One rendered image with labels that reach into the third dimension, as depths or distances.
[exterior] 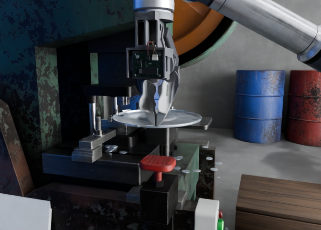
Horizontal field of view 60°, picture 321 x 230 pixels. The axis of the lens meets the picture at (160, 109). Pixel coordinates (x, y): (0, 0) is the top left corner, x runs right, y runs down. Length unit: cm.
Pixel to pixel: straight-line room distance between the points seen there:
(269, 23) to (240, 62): 348
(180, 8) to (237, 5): 63
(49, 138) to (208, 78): 346
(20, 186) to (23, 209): 6
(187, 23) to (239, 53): 294
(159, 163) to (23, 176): 47
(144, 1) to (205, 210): 46
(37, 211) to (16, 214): 7
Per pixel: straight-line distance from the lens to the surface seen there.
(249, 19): 68
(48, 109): 91
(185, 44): 121
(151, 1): 51
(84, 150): 76
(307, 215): 135
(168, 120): 86
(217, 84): 418
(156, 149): 85
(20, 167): 91
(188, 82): 424
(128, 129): 89
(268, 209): 133
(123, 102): 93
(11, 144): 90
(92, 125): 91
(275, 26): 70
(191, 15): 126
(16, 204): 92
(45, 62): 90
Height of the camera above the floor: 96
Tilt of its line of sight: 9 degrees down
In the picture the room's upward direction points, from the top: straight up
